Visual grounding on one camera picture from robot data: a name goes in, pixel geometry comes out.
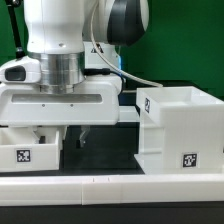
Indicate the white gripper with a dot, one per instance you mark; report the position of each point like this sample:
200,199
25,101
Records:
22,104

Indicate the white front drawer box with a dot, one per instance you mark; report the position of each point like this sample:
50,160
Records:
20,153

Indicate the white drawer cabinet frame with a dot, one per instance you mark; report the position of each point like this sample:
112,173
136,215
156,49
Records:
181,131

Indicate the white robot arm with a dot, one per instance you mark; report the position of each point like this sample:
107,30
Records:
46,90

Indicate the white front fence rail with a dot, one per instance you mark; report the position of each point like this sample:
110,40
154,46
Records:
108,189

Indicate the white marker base plate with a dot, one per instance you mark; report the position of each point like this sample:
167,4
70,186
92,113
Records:
128,114

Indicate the black camera stand pole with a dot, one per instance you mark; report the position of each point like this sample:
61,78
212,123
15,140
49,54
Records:
11,6

